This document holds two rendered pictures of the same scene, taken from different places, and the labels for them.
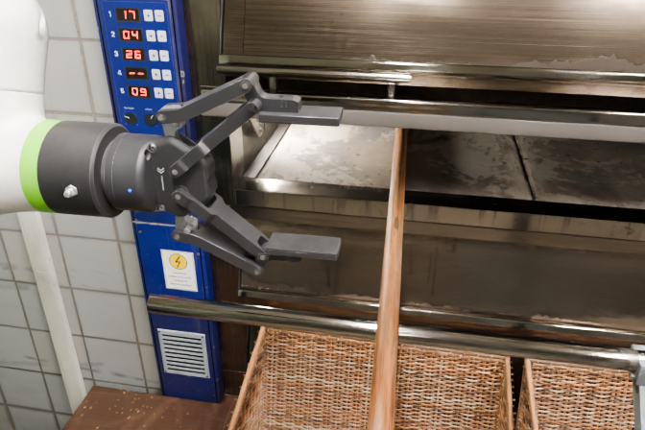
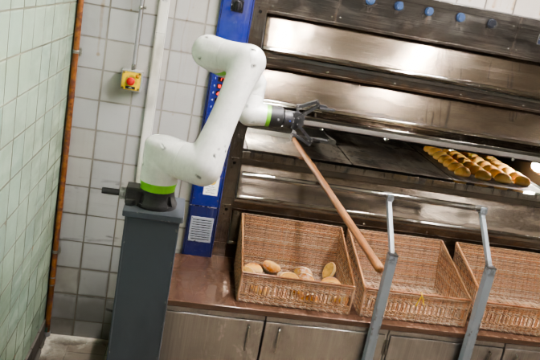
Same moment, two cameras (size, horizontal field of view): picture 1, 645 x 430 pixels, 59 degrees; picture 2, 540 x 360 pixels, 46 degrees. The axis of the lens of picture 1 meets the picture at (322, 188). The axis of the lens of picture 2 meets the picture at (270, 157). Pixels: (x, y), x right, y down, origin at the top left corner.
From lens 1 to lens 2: 2.26 m
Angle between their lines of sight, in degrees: 22
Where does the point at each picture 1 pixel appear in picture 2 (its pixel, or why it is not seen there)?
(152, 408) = (180, 257)
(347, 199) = (287, 157)
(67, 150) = (278, 111)
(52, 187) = (274, 118)
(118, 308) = not seen: hidden behind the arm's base
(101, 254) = not seen: hidden behind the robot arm
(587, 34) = (373, 105)
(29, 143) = (268, 108)
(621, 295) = (382, 202)
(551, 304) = (357, 205)
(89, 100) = (191, 108)
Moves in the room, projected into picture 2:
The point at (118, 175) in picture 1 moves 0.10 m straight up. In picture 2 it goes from (288, 117) to (292, 94)
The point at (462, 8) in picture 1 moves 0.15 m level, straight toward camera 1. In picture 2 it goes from (336, 92) to (340, 97)
